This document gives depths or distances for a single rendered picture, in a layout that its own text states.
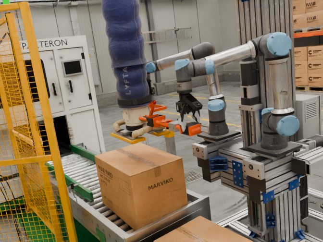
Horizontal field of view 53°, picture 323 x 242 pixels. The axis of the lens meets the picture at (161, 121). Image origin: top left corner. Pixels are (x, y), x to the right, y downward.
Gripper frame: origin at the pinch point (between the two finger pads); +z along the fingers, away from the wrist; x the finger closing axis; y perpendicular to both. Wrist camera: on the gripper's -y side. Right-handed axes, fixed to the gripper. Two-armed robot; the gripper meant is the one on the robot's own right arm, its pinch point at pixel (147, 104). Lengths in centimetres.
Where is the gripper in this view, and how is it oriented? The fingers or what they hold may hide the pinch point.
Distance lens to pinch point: 256.5
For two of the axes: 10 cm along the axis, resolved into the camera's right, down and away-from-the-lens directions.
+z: 1.2, 9.7, 2.0
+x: 8.3, -2.1, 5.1
